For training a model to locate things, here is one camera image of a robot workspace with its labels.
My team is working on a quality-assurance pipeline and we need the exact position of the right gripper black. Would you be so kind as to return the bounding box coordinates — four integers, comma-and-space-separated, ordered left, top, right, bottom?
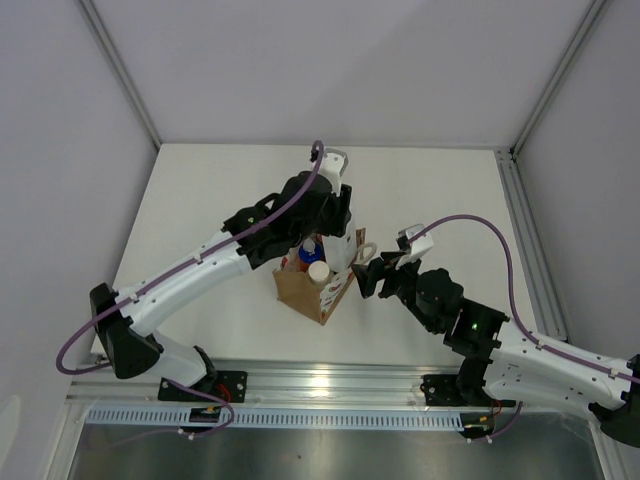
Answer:
350, 251, 439, 334

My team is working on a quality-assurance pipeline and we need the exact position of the orange pump bottle blue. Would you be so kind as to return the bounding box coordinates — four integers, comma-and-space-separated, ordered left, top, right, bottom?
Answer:
298, 238, 324, 272

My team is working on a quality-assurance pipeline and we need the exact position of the pale green bottle white cap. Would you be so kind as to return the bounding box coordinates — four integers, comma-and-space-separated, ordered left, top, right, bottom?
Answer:
307, 260, 333, 288

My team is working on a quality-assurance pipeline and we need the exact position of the burlap watermelon canvas bag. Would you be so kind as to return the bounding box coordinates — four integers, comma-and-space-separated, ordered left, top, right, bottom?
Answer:
272, 225, 377, 325

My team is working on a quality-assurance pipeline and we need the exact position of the clear bottle black cap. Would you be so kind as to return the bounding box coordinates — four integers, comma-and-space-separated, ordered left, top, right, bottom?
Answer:
322, 230, 357, 272

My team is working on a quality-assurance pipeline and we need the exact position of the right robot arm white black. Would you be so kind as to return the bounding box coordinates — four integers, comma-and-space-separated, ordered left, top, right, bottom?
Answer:
353, 252, 639, 447

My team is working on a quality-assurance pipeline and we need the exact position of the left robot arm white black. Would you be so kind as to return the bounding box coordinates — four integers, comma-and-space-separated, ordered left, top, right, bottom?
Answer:
89, 171, 352, 401

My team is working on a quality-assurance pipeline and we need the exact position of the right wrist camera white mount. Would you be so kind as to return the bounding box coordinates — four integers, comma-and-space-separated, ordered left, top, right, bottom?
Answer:
396, 224, 434, 268

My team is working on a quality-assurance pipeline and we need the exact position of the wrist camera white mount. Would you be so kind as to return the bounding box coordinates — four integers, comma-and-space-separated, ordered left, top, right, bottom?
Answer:
319, 148, 349, 196
396, 224, 434, 268

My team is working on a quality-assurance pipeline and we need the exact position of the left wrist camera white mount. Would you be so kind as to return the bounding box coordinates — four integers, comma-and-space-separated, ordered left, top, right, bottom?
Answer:
319, 148, 349, 196

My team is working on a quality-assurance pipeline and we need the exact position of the aluminium mounting rail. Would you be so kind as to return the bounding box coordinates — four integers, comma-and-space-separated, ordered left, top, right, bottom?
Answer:
64, 357, 501, 412

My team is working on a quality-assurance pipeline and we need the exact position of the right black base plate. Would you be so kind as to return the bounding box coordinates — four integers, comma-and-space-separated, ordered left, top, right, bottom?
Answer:
420, 373, 469, 407

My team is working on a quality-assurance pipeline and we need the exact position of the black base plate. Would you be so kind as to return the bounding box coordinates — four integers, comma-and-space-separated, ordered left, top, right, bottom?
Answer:
420, 373, 469, 407
157, 370, 248, 403

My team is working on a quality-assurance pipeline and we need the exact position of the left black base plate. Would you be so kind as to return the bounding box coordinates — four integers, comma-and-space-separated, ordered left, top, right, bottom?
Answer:
157, 370, 248, 403

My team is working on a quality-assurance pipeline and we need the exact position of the white slotted cable duct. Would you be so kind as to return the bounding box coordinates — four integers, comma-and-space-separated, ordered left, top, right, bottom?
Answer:
86, 406, 463, 432

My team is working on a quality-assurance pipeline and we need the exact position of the left aluminium frame post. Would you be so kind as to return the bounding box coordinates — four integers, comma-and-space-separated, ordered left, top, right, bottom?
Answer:
74, 0, 162, 152

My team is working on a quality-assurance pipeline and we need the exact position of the aluminium frame post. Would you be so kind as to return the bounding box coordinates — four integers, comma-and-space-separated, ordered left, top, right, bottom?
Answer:
509, 0, 612, 161
74, 0, 162, 152

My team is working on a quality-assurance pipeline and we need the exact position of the right aluminium frame post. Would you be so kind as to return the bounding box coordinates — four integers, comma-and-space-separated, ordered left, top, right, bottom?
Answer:
509, 0, 612, 161

